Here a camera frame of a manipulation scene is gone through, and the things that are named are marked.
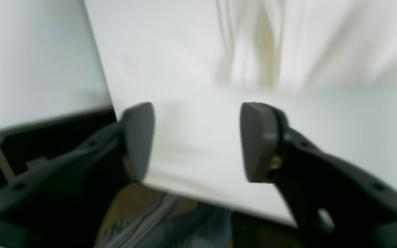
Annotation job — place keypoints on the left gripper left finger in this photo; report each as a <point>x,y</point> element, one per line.
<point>63,203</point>

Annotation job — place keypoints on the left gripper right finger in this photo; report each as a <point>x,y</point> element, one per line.
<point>334,203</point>

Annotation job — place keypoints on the white printed t-shirt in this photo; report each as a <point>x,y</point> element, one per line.
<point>330,65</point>

